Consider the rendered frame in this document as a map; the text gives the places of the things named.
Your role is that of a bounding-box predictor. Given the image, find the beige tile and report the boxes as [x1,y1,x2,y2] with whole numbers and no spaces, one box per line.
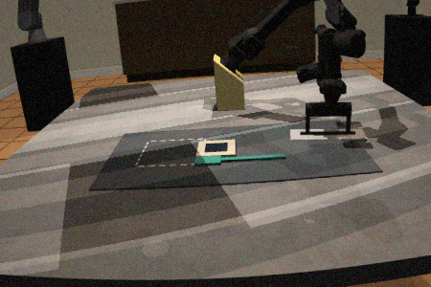
[196,140,236,157]

